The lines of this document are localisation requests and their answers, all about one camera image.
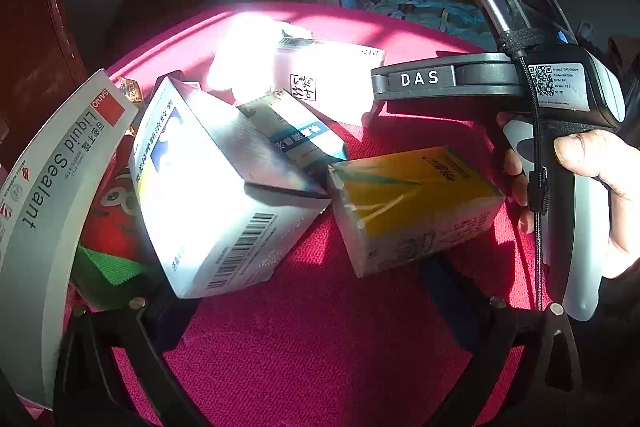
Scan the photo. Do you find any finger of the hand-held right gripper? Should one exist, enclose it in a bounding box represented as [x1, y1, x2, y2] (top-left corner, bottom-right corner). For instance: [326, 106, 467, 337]
[370, 53, 521, 104]

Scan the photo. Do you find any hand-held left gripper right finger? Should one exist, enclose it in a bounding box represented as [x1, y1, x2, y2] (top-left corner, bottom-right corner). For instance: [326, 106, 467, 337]
[420, 254, 583, 427]

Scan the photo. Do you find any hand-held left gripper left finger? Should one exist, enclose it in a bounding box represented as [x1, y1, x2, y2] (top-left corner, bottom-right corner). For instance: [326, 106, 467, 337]
[52, 292, 211, 427]

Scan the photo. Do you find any white tissue pack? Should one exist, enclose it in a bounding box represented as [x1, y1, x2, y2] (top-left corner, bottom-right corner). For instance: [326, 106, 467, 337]
[272, 29, 387, 128]

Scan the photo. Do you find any large white blue medicine box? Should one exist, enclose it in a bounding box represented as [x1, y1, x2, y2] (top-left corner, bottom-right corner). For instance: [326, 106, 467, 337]
[129, 76, 332, 300]

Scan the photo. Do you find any white cardboard box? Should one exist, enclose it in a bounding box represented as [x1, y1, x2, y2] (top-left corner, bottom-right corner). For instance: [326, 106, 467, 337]
[0, 69, 141, 410]

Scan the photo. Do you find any orange snack bar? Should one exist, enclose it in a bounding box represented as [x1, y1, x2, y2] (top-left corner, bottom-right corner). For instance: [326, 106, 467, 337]
[114, 76, 147, 108]

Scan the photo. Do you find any person's right hand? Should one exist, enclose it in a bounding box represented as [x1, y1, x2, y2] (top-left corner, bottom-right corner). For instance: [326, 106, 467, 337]
[496, 113, 640, 280]

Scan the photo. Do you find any green fabric item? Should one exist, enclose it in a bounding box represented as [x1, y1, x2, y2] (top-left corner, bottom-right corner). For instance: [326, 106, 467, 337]
[70, 247, 151, 313]

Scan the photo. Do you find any blue printed blanket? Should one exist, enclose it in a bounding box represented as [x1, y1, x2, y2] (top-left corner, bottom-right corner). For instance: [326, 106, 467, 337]
[335, 0, 501, 52]

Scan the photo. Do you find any yellow medicine box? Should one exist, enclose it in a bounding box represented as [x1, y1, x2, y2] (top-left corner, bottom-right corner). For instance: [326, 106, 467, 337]
[327, 146, 506, 279]

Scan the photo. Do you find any red printed pouch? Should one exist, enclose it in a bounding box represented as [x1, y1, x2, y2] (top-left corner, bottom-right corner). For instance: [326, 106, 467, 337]
[77, 139, 151, 268]

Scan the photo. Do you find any small blue white medicine box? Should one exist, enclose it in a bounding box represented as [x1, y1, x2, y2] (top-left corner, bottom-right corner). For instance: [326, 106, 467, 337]
[237, 88, 348, 198]

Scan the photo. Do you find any pink towel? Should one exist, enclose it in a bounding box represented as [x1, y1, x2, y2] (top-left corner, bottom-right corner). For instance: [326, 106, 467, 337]
[62, 2, 556, 427]

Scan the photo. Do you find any red brown wooden cabinet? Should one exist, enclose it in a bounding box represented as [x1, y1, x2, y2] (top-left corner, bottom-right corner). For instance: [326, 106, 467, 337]
[0, 0, 106, 168]

